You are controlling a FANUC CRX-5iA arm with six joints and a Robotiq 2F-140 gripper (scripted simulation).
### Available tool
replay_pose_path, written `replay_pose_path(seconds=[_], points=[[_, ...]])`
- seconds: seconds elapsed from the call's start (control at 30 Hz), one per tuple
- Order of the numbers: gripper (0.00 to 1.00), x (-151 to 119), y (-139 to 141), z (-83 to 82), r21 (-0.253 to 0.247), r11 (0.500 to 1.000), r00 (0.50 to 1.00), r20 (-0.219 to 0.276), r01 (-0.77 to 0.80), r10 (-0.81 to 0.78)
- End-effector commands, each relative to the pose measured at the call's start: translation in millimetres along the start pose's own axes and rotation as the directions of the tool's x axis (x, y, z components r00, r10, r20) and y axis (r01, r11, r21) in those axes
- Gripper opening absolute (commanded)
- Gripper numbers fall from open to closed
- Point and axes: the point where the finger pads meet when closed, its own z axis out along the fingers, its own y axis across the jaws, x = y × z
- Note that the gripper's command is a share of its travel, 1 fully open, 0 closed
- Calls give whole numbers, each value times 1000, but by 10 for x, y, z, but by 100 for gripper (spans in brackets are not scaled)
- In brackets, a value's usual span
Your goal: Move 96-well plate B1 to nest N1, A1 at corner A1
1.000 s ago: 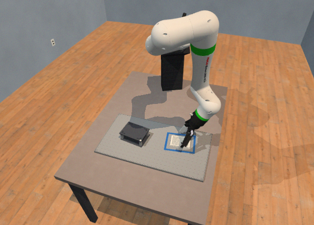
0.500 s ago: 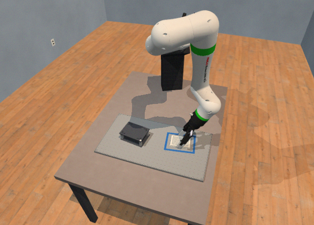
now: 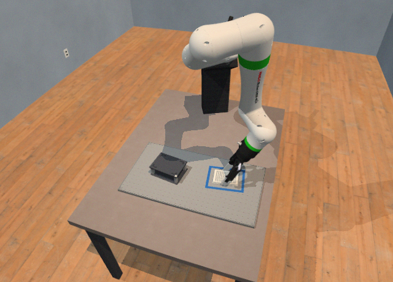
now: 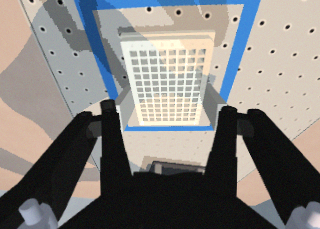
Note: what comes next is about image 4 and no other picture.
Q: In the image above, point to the blue tape outline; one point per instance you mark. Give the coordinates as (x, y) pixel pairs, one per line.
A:
(248, 15)

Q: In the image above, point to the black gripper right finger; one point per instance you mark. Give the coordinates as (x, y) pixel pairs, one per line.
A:
(292, 182)

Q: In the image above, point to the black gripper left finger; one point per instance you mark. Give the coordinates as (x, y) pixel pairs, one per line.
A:
(40, 198)

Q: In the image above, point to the grey flat base plate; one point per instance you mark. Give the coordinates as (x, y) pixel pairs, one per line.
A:
(279, 72)

